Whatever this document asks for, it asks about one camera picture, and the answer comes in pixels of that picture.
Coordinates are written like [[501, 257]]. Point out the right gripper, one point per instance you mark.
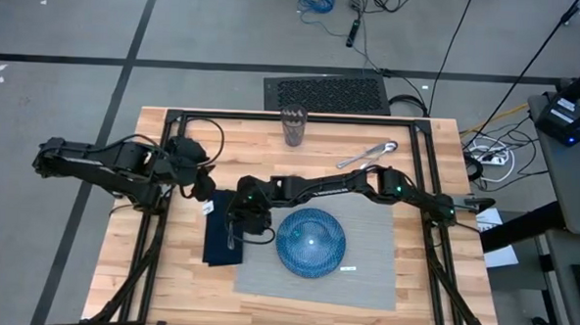
[[251, 195]]

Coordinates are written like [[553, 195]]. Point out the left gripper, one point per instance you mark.
[[187, 165]]

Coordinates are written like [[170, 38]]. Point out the dark blue cloth napkin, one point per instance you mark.
[[218, 242]]

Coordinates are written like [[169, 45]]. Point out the blue patterned plate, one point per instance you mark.
[[311, 244]]

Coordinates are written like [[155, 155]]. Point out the clear ribbed drinking glass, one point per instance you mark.
[[293, 128]]

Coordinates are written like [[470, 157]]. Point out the grey woven placemat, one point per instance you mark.
[[363, 283]]

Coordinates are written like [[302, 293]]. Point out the silver knife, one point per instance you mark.
[[376, 155]]

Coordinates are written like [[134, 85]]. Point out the silver spoon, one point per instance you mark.
[[391, 146]]

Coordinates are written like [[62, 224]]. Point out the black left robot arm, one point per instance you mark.
[[98, 164]]

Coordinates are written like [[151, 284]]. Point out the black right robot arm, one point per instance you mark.
[[367, 185]]

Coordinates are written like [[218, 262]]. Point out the white napkin label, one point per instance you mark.
[[208, 207]]

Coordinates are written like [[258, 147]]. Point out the white placemat label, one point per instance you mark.
[[347, 269]]

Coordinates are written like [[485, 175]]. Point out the black power strip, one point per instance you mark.
[[352, 33]]

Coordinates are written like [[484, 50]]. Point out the white paper sheet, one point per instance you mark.
[[501, 255]]

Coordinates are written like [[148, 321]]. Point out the black diagonal beam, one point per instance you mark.
[[522, 226]]

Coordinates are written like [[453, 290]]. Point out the grey desk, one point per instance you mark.
[[563, 302]]

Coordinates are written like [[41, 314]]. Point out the grey side table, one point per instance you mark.
[[573, 184]]

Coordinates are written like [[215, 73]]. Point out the black labelled device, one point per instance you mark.
[[559, 115]]

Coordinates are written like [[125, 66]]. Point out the black metal table frame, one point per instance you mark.
[[292, 117]]

